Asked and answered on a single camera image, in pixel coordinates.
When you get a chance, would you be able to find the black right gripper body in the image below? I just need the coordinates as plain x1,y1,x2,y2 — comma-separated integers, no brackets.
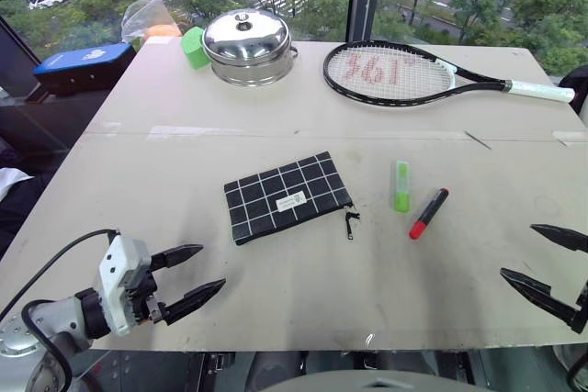
571,278,588,335

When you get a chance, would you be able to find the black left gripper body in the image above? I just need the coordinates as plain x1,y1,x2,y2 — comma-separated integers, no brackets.
129,267,169,326

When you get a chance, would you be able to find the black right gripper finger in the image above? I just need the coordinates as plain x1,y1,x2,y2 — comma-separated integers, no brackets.
529,223,588,254
499,267,581,331

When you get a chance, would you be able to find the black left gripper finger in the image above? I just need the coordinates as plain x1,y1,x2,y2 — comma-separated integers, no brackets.
161,277,228,326
149,243,205,274

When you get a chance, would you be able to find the black checked zipper pouch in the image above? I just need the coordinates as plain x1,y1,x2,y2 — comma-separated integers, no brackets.
223,151,362,247

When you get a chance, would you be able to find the thin grey stick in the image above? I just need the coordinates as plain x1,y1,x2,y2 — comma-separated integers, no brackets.
463,130,493,151

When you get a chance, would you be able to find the black marker with red cap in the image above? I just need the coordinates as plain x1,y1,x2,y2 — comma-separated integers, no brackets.
408,187,450,241

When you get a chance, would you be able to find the black and white object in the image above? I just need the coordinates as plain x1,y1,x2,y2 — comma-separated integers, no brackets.
559,64,588,130

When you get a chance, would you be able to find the dark and white garment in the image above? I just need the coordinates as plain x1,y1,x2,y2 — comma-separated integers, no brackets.
0,165,48,258

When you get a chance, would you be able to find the green clear glue stick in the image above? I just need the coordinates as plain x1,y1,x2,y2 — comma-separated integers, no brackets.
390,160,412,214

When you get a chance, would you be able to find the black white tennis racket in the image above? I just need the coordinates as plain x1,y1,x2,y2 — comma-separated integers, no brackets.
322,39,577,107

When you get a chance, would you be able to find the steel pot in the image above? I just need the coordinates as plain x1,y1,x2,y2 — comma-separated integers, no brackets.
209,45,300,87

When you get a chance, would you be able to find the green foam block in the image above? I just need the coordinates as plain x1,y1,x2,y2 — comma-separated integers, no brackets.
180,26,210,72

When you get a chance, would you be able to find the blue black box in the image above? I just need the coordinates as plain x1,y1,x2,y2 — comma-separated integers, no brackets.
32,42,138,96

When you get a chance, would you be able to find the orange object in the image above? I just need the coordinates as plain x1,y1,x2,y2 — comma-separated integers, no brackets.
145,24,182,40

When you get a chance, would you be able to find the steel pot lid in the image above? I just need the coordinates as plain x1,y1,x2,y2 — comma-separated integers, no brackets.
201,8,293,64

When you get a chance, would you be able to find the clear plastic bag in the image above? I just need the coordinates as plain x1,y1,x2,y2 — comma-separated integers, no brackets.
120,0,178,44

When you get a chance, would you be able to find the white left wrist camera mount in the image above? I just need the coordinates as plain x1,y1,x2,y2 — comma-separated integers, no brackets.
96,234,153,337

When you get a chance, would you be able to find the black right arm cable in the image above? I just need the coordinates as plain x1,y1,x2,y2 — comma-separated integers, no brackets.
565,353,588,391

